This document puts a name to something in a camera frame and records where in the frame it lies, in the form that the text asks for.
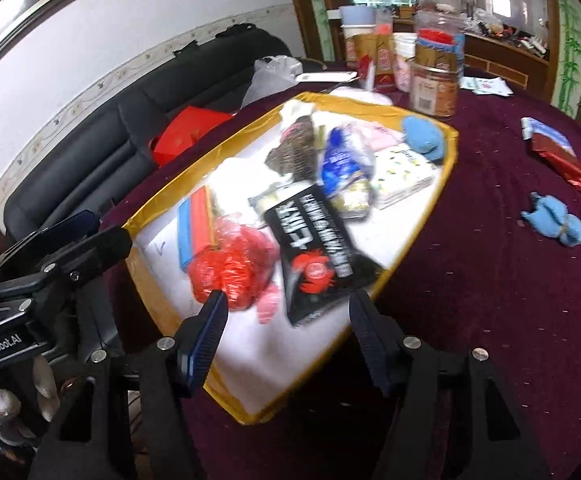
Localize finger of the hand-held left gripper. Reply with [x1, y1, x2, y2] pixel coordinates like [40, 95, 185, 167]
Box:
[0, 209, 100, 262]
[49, 226, 134, 287]

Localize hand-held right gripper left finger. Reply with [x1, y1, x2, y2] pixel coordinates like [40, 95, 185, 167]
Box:
[30, 289, 229, 480]

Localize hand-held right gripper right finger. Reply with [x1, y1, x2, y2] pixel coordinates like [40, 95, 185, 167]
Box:
[349, 289, 551, 480]

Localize white box with yellow tape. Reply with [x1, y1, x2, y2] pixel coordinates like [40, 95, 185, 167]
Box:
[123, 90, 460, 426]

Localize red mesh bag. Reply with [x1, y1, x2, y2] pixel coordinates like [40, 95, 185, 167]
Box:
[187, 213, 282, 312]

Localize blue red box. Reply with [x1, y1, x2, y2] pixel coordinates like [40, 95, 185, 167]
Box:
[177, 184, 222, 270]

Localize black snack packet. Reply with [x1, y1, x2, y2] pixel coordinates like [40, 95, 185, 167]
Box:
[261, 183, 387, 329]

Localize white tissue pack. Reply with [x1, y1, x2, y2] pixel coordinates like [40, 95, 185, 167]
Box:
[373, 142, 442, 211]

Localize blue white plastic bag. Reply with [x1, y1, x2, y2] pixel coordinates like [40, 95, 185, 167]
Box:
[319, 124, 377, 220]

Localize brown knitted bundle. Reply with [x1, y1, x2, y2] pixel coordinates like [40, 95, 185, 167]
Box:
[264, 114, 321, 181]

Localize white sock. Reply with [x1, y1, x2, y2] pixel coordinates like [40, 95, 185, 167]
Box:
[280, 99, 321, 129]

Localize pink soft item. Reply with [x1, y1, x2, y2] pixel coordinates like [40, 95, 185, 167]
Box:
[257, 283, 282, 324]

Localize maroon tablecloth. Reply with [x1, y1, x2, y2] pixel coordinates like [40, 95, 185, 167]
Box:
[99, 59, 581, 480]

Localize black leather sofa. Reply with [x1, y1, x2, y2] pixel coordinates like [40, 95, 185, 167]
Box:
[2, 23, 294, 241]

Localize pink printed paper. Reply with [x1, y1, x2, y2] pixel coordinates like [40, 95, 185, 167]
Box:
[350, 124, 404, 154]

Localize blue knitted sock bundle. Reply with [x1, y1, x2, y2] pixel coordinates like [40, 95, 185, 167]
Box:
[401, 114, 445, 162]
[519, 191, 581, 250]

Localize clear jar with brown label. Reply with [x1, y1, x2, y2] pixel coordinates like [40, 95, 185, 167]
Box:
[409, 57, 460, 121]

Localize red foil packet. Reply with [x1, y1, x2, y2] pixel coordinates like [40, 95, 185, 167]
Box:
[529, 132, 581, 209]

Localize white card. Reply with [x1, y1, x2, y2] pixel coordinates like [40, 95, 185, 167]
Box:
[295, 70, 360, 84]

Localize blue white foil packet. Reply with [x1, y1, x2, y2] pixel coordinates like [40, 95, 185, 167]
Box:
[519, 116, 574, 154]

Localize red gold carton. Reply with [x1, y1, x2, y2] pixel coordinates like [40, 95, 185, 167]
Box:
[367, 34, 396, 94]
[345, 34, 371, 71]

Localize white paper packets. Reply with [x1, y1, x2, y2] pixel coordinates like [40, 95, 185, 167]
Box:
[459, 75, 514, 97]

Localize white pink cup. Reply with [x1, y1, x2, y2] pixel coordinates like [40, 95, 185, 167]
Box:
[392, 32, 419, 94]

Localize wooden cabinet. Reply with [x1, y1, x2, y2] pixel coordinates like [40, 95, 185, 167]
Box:
[463, 34, 551, 92]

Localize white plastic tub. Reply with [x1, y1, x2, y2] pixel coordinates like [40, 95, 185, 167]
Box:
[339, 4, 377, 41]

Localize clear jar with red lid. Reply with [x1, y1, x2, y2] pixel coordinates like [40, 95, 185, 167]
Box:
[415, 0, 466, 76]

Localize pile of cluttered items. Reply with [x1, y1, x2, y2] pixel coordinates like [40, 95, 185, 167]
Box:
[465, 7, 549, 59]

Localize bamboo wall painting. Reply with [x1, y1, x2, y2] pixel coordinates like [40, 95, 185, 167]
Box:
[309, 0, 336, 61]
[554, 0, 581, 119]

